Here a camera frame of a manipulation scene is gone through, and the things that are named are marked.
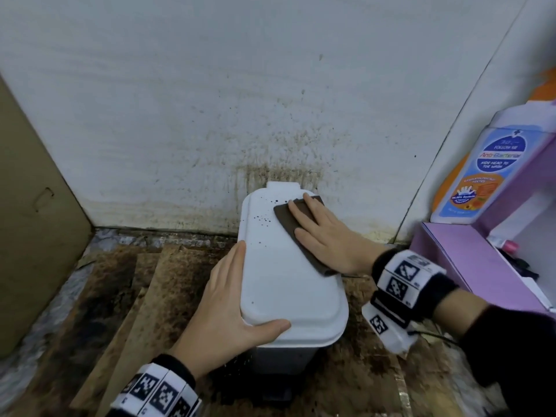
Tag person's right hand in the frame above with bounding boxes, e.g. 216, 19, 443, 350
288, 193, 387, 276

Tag black left wristband white markers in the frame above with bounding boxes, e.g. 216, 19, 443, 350
108, 353, 203, 417

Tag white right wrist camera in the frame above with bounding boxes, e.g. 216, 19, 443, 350
361, 299, 419, 355

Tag white pedal trash bin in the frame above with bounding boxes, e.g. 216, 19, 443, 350
236, 181, 350, 400

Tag black item in box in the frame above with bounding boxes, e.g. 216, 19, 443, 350
499, 249, 540, 281

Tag black right camera cable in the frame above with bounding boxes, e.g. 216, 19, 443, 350
407, 328, 462, 349

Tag white bottle blue orange label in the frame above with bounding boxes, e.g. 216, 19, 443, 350
430, 101, 556, 225

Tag black right wristband white markers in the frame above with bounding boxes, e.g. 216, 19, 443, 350
371, 248, 459, 323

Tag purple display box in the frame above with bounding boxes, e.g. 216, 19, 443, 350
410, 136, 556, 317

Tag person's right forearm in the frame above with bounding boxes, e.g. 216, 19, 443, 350
432, 288, 556, 417

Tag small pink bottle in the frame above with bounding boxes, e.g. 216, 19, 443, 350
486, 236, 520, 253

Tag stained brown cardboard floor sheet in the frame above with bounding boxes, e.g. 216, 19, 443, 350
8, 243, 461, 417

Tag brown cleaning cloth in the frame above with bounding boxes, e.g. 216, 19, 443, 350
273, 195, 341, 277

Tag tan cardboard panel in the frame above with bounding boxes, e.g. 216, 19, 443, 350
0, 75, 94, 359

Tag person's left hand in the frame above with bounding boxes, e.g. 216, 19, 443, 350
169, 240, 292, 381

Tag black wristband white markers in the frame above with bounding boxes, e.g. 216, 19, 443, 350
108, 353, 203, 417
371, 248, 459, 323

